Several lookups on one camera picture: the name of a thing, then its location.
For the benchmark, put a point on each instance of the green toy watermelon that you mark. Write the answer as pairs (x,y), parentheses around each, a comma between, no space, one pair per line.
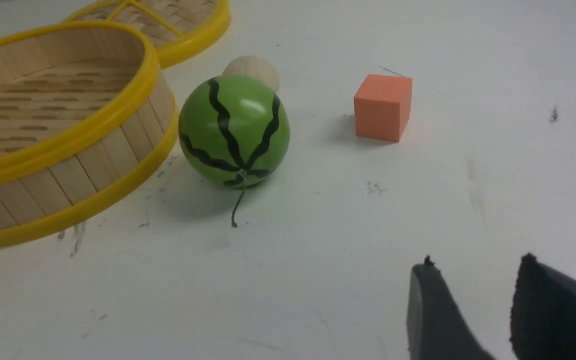
(234,131)

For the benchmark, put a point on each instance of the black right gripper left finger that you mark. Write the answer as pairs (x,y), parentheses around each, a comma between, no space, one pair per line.
(436,329)

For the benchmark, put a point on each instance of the bamboo steamer tray yellow rim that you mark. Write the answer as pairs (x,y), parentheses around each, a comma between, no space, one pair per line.
(86,116)

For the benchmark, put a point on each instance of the white toy bun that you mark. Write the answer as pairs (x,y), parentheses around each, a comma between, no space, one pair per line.
(255,67)

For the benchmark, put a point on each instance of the orange foam cube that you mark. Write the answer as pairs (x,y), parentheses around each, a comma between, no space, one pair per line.
(382,107)

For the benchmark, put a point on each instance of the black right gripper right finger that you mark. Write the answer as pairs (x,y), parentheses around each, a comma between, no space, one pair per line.
(543,313)

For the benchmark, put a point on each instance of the woven bamboo steamer lid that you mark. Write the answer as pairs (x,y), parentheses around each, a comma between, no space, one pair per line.
(179,29)

